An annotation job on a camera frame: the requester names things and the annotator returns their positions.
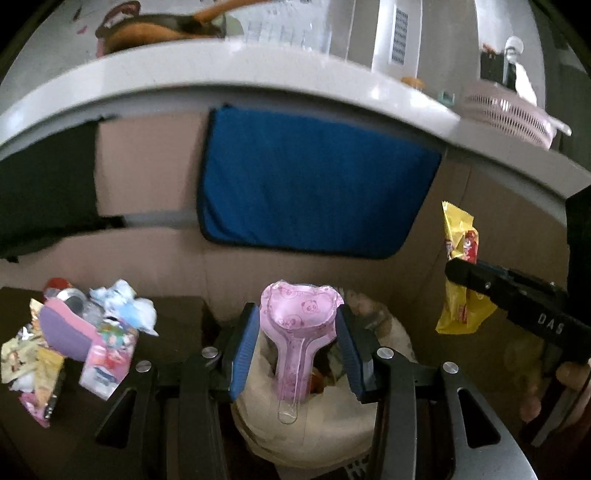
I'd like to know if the brown wok with wooden handle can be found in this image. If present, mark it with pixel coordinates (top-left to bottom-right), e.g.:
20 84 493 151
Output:
95 0 259 56

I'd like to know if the beige plastic trash bag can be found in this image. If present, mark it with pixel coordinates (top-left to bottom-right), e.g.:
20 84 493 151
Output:
231 288 416 472

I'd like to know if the small pink wrapper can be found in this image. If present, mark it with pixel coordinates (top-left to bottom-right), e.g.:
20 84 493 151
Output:
19 392 58 428

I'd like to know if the clear plastic container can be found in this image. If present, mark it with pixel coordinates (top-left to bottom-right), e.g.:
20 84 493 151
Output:
240 0 333 56

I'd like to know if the pink panda print spoon pack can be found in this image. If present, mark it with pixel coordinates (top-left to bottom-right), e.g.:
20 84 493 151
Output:
259 279 345 425

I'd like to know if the purple and pink package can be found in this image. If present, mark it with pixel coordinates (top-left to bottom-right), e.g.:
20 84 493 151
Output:
38 298 100 361

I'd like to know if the person's right hand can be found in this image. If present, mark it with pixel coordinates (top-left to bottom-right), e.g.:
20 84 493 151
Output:
556 361 591 428

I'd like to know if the small yellow wrapper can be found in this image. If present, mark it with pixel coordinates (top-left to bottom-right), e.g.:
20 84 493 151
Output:
34 346 65 407

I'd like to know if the white countertop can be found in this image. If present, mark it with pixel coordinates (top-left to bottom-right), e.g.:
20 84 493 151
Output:
0 39 591 201

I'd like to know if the white cloth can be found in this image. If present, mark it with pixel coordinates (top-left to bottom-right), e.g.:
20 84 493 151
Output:
515 62 539 104

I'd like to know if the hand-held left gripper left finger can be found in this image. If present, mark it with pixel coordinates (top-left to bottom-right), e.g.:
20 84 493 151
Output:
95 302 262 480

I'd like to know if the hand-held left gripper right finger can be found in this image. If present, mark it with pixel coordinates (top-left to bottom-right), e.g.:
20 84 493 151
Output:
336 305 503 480

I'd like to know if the dark cloth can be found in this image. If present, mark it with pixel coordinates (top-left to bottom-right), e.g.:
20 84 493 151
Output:
0 117 125 261

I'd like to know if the yellow snack wrapper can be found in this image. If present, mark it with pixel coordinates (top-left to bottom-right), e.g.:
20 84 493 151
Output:
435 200 497 335

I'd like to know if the pink plastic colander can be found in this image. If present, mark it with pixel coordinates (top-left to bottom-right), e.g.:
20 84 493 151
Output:
462 82 573 151

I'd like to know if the red and silver can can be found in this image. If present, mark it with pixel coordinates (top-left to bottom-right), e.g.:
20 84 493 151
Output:
44 277 100 319

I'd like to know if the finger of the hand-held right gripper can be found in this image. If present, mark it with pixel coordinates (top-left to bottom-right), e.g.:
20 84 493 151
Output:
478 261 566 298
445 257 513 319

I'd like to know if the white appliance with vent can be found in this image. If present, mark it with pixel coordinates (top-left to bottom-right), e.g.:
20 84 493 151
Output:
372 0 476 88

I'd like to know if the crumpled blue white tissue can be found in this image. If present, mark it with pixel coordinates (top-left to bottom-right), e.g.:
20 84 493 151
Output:
89 279 159 337

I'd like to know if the black object with bulb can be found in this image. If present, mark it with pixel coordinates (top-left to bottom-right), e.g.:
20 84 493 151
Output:
480 37 525 88

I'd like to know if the blue cloth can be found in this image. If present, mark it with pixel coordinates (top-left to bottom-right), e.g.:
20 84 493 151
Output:
196 105 443 260

